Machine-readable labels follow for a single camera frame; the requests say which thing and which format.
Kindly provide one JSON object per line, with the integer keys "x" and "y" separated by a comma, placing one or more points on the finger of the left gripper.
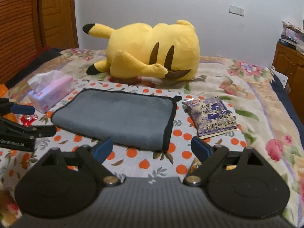
{"x": 11, "y": 128}
{"x": 7, "y": 107}

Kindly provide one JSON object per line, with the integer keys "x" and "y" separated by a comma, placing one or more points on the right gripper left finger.
{"x": 93, "y": 157}

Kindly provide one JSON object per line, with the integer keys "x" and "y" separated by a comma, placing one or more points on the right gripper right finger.
{"x": 206, "y": 154}

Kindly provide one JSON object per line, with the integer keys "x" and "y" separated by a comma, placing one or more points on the purple and grey towel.
{"x": 137, "y": 120}

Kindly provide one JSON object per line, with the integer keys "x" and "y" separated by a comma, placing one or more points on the green yellow snack bag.
{"x": 196, "y": 164}

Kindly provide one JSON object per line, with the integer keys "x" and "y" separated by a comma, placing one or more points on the red candy wrapper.
{"x": 27, "y": 120}

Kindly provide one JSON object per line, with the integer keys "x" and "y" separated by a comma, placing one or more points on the purple white snack bag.
{"x": 210, "y": 116}

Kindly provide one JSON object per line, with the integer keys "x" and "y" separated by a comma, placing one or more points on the pink tissue box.
{"x": 47, "y": 89}

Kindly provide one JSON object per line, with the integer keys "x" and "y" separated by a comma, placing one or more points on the wooden slatted headboard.
{"x": 20, "y": 36}

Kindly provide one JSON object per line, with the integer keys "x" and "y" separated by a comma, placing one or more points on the floral bed blanket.
{"x": 268, "y": 124}

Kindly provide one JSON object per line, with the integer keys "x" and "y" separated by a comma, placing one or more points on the white paper card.
{"x": 282, "y": 78}

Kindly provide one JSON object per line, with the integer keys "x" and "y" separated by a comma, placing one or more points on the yellow Pikachu plush toy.
{"x": 165, "y": 51}

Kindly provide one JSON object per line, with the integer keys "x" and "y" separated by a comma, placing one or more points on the wooden door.
{"x": 58, "y": 23}

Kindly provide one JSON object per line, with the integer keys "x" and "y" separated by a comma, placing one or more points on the wooden sideboard cabinet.
{"x": 290, "y": 63}

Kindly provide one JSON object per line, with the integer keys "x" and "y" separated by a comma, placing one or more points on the stack of books and papers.
{"x": 292, "y": 37}

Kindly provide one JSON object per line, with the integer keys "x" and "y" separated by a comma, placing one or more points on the white wall switch plate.
{"x": 236, "y": 10}

